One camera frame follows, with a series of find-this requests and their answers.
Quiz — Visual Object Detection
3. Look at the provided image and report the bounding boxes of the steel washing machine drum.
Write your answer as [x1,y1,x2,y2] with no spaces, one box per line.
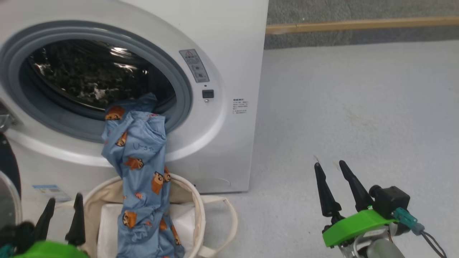
[20,39,177,120]

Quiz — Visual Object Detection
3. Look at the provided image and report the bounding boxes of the blue owl-print garment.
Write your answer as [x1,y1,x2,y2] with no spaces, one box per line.
[101,92,185,258]

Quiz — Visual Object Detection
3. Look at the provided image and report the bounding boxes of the teal cable connector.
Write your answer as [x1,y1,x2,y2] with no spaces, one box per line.
[393,207,425,236]

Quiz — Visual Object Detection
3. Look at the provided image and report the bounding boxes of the grey warning sticker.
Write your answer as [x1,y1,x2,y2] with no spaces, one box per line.
[179,49,210,83]

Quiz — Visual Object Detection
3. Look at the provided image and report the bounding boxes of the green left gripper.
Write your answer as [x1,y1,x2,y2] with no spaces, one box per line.
[13,193,89,258]

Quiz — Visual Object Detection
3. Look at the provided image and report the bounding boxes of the cream canvas laundry basket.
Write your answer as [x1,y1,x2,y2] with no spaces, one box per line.
[54,173,238,258]

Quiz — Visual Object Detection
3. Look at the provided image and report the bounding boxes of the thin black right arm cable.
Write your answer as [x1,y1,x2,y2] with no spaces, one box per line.
[420,231,449,258]

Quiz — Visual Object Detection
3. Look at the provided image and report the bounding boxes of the small printed text label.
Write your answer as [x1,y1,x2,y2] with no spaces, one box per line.
[232,98,249,115]

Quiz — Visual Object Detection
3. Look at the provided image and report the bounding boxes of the black washing machine door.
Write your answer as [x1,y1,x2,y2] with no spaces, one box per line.
[0,132,23,230]

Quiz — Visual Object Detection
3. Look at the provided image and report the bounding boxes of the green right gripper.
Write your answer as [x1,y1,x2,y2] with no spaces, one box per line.
[314,160,397,248]

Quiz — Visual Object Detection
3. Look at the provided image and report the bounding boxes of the blue energy label sticker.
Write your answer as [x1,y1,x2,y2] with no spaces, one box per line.
[32,184,72,203]

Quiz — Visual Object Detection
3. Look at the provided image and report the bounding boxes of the white front-load washing machine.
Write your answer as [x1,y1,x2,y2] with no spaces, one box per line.
[0,0,269,203]

